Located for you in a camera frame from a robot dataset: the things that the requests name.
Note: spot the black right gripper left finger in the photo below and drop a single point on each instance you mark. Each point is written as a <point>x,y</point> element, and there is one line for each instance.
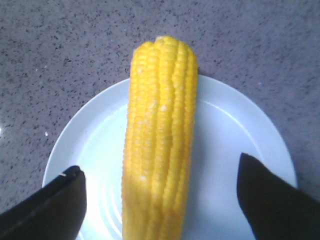
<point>55,212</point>

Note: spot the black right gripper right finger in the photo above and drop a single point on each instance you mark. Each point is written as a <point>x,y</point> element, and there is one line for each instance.
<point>274,209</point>

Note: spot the light blue round plate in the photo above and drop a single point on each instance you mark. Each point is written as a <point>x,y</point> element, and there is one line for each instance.
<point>227,124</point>

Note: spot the yellow corn cob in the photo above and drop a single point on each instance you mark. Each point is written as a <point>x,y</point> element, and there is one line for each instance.
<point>158,140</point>

